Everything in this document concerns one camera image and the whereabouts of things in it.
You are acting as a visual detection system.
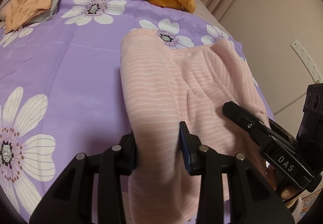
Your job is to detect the pink striped knit garment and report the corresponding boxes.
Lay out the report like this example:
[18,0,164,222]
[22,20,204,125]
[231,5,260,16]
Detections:
[121,29,269,223]

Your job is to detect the person's right hand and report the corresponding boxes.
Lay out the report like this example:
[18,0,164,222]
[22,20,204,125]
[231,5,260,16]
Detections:
[265,164,300,200]

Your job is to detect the white power strip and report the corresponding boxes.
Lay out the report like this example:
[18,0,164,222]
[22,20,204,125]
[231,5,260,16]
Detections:
[290,39,322,84]

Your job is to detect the purple floral bed sheet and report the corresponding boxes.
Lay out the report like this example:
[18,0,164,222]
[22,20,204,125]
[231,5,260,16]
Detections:
[0,0,274,224]

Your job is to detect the orange folded small garment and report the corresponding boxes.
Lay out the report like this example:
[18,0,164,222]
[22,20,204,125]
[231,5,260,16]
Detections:
[1,0,52,33]

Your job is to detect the black camera box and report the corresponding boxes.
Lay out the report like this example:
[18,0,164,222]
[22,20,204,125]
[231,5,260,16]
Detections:
[296,84,322,174]

